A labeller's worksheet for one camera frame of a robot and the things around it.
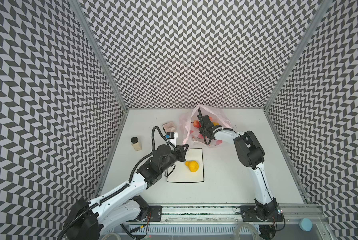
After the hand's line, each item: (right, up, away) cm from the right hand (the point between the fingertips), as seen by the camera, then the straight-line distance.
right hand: (207, 129), depth 106 cm
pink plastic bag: (-12, +4, -29) cm, 32 cm away
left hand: (-13, -7, -31) cm, 35 cm away
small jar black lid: (-45, -9, -15) cm, 49 cm away
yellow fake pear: (-11, -20, -22) cm, 32 cm away
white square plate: (-18, -25, -19) cm, 36 cm away
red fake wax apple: (-7, +4, -2) cm, 8 cm away
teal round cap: (+42, -43, -37) cm, 70 cm away
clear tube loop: (+14, -42, -39) cm, 59 cm away
